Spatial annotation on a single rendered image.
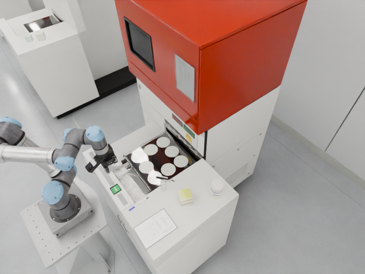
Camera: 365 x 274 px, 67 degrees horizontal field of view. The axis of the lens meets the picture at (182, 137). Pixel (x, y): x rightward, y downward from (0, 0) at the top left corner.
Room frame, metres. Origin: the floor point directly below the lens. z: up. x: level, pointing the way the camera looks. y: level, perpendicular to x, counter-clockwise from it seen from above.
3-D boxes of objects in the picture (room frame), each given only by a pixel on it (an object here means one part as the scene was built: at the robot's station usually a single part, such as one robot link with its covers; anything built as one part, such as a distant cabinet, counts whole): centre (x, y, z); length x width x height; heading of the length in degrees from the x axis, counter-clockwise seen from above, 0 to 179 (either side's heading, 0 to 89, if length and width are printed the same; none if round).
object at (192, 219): (0.74, 0.02, 0.89); 0.62 x 0.35 x 0.14; 126
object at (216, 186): (0.80, -0.19, 1.01); 0.07 x 0.07 x 0.10
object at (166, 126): (1.24, 0.01, 0.89); 0.44 x 0.02 x 0.10; 36
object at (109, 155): (0.86, 0.41, 1.30); 0.09 x 0.08 x 0.12; 126
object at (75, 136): (0.85, 0.52, 1.45); 0.11 x 0.11 x 0.08; 82
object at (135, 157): (1.11, 0.17, 0.90); 0.34 x 0.34 x 0.01; 36
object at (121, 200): (0.95, 0.50, 0.89); 0.55 x 0.09 x 0.14; 36
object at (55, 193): (0.78, 0.74, 1.06); 0.13 x 0.12 x 0.14; 172
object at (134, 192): (0.94, 0.37, 0.87); 0.36 x 0.08 x 0.03; 36
